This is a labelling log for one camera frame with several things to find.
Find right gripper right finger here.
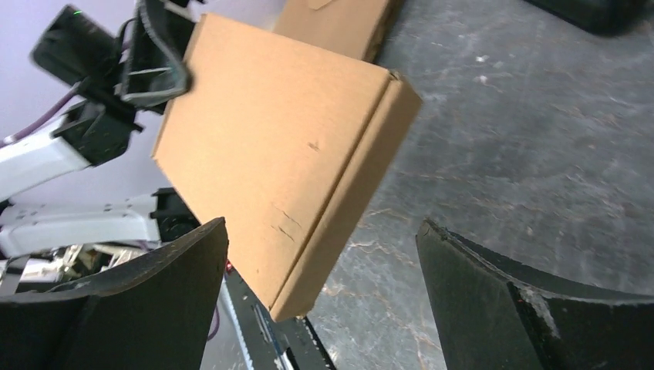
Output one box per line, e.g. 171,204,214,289
416,219,653,369

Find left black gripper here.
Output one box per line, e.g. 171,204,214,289
117,1,195,114

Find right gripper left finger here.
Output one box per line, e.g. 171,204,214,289
1,217,228,369

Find cardboard box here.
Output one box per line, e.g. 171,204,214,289
152,14,422,321

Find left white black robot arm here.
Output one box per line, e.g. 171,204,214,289
1,1,198,295

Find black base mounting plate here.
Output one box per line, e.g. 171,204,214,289
221,264,336,370

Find stack of flat cardboard blanks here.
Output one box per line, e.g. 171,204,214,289
273,0,404,62

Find black poker chip case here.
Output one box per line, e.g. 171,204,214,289
527,0,650,36

